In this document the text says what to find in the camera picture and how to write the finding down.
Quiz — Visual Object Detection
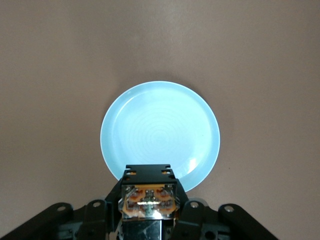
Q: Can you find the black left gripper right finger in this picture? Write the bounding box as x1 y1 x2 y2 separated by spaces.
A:
172 178 278 240

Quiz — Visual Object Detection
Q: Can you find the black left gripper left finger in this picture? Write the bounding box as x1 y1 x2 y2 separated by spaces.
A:
0 176 123 240

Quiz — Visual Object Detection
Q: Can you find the light blue round plate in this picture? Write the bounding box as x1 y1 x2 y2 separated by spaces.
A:
99 79 221 193

